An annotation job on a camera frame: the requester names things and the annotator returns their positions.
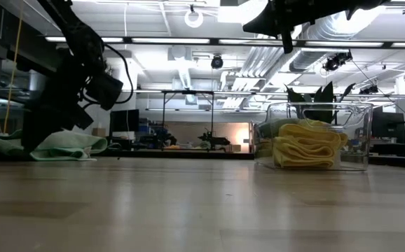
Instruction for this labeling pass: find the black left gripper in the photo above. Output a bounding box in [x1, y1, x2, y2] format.
[22, 54, 95, 153]

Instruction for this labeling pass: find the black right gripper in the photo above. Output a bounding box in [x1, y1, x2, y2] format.
[243, 0, 390, 55]

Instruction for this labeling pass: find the clear plastic bin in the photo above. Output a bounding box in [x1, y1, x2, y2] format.
[253, 101, 374, 172]

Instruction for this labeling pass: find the small black monitor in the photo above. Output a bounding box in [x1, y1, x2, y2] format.
[109, 108, 141, 133]

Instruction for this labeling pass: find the snake plant in white pot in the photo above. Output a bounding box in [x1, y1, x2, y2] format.
[284, 80, 357, 123]

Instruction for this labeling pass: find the overhead light bar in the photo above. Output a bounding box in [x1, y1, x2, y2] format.
[43, 34, 405, 49]

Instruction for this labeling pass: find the small black ceiling-mounted device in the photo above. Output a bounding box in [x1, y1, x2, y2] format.
[359, 84, 379, 96]

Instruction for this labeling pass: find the large black monitor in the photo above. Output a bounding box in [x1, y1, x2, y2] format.
[372, 106, 405, 145]

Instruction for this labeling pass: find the black round ceiling camera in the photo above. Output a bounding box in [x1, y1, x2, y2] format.
[210, 53, 225, 70]

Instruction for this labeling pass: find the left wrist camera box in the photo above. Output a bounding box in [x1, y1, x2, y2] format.
[84, 71, 125, 111]

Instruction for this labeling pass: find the white ring ceiling lamp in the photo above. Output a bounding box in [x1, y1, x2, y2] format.
[184, 7, 205, 29]

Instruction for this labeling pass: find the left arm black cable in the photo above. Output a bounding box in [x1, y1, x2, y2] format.
[102, 43, 135, 105]

